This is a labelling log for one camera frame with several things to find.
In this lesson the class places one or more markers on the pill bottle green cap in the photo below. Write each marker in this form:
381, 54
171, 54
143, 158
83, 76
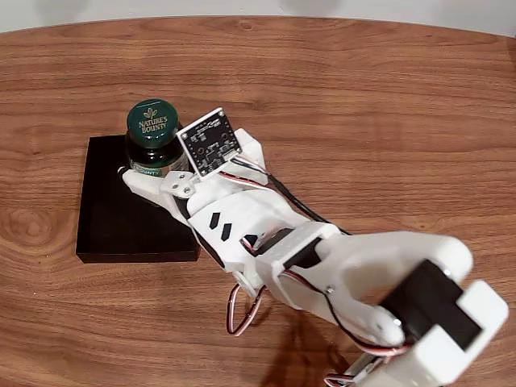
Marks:
153, 121

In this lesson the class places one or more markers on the black open box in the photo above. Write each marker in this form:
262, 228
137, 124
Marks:
105, 217

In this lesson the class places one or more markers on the camera board on white mount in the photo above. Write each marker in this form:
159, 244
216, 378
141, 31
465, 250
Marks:
207, 141

